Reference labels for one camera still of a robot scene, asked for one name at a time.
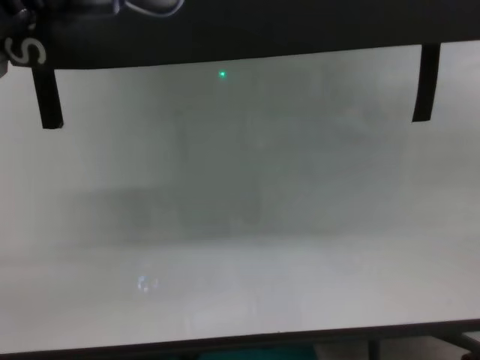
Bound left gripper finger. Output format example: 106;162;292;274
0;7;38;46

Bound black robot print poster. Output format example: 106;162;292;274
0;0;480;72

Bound black tape strip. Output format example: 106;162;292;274
411;43;443;124
31;67;65;130

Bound black table frame bar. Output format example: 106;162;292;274
436;331;480;360

